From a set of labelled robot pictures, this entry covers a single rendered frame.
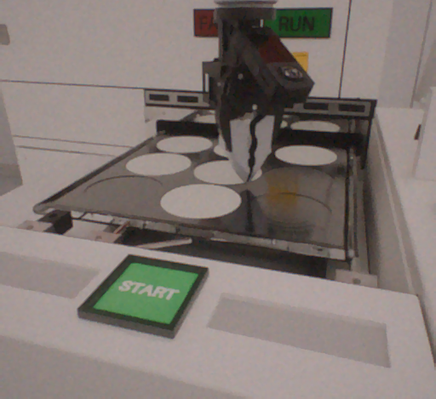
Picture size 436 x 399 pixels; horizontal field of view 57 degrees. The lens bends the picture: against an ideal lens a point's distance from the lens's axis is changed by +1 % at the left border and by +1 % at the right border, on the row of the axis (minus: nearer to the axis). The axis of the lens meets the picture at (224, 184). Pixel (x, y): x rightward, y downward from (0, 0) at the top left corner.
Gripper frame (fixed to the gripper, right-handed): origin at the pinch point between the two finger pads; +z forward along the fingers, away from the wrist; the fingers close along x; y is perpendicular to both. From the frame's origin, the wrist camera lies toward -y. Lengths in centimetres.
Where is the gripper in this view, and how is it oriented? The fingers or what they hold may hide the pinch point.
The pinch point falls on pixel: (249, 174)
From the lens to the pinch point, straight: 52.0
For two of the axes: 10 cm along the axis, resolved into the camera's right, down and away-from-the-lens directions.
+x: -9.0, 1.7, -3.9
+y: -4.3, -3.5, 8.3
